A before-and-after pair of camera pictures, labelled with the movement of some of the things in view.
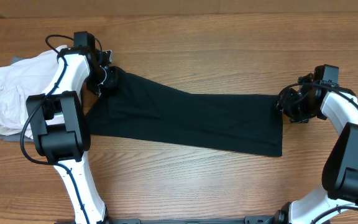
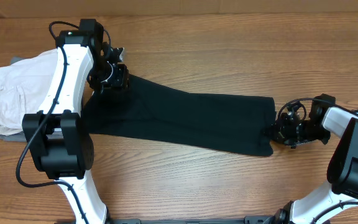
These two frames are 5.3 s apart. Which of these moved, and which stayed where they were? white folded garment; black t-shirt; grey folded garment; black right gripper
Moved: black right gripper
Stayed: white folded garment; grey folded garment; black t-shirt
